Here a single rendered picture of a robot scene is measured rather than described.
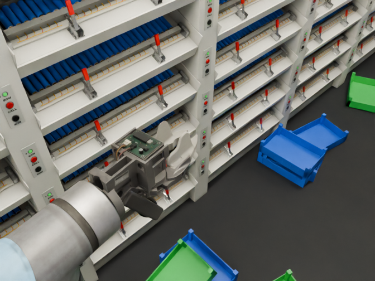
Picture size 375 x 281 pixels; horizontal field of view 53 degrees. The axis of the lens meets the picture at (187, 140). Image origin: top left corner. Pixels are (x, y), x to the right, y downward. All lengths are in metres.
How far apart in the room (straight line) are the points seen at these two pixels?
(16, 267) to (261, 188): 1.74
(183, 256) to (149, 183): 1.20
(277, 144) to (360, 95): 0.87
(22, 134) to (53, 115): 0.10
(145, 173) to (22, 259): 0.19
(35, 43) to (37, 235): 0.62
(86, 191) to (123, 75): 0.73
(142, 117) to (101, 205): 0.87
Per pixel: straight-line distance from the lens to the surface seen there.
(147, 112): 1.38
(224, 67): 1.60
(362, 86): 2.97
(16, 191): 1.24
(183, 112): 1.60
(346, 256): 2.01
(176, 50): 1.32
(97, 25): 1.08
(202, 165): 1.83
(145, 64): 1.26
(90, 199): 0.52
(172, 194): 1.87
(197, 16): 1.32
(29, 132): 1.10
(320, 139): 2.45
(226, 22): 1.49
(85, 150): 1.28
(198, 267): 1.73
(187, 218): 1.97
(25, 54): 1.01
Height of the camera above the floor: 1.67
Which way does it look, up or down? 46 degrees down
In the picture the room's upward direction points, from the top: straight up
